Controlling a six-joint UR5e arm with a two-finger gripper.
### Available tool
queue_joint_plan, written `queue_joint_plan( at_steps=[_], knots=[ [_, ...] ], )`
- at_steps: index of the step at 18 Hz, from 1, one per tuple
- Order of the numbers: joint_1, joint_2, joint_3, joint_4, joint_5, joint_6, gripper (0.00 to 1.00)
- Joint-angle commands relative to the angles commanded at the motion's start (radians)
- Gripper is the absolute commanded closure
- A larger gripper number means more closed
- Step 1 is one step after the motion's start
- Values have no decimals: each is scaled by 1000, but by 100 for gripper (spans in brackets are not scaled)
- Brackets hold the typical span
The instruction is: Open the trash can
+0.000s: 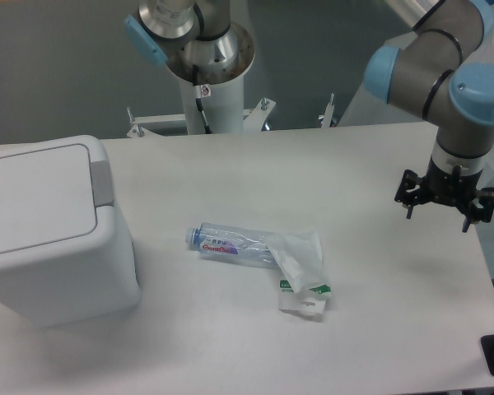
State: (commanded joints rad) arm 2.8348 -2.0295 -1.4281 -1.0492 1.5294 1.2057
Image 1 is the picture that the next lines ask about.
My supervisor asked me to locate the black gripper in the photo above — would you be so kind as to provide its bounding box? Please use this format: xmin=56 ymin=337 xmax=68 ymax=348
xmin=394 ymin=159 xmax=494 ymax=232

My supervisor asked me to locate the silver blue second robot arm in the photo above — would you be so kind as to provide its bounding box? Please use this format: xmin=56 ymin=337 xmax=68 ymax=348
xmin=123 ymin=1 xmax=255 ymax=86

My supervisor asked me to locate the crushed clear plastic bottle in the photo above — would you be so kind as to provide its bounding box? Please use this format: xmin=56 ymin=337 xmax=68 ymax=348
xmin=184 ymin=222 xmax=279 ymax=270

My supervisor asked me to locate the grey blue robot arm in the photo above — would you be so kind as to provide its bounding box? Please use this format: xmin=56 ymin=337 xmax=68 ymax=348
xmin=363 ymin=1 xmax=494 ymax=230

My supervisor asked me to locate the clear plastic packaging bag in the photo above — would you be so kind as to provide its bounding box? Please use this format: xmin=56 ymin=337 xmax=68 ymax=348
xmin=265 ymin=228 xmax=332 ymax=322

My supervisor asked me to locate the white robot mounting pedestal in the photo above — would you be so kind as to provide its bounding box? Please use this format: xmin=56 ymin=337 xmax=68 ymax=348
xmin=125 ymin=77 xmax=338 ymax=138

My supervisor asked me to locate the white plastic trash can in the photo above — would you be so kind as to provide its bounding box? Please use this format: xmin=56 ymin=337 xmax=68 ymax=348
xmin=0 ymin=135 xmax=142 ymax=327

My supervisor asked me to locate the black cable on pedestal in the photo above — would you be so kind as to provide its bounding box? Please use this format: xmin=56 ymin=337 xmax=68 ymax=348
xmin=191 ymin=63 xmax=213 ymax=135

